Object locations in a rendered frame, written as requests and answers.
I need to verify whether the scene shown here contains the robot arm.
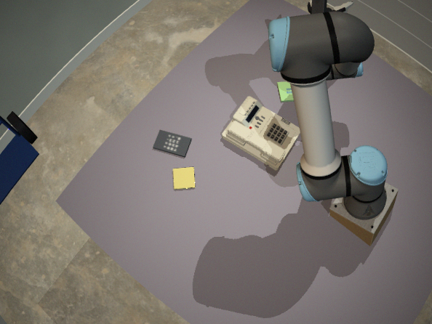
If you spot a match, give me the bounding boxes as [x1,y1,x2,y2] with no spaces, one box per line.
[268,0,388,220]

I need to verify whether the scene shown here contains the green sticky note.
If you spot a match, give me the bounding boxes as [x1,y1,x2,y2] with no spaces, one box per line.
[277,81,294,102]

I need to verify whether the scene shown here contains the dark grey keypad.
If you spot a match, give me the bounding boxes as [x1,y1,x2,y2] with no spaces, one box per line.
[153,130,192,158]

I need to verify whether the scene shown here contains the yellow sticky note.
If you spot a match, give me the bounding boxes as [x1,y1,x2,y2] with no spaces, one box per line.
[173,167,196,190]

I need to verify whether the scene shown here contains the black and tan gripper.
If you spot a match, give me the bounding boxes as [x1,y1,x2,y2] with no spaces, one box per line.
[308,0,353,13]

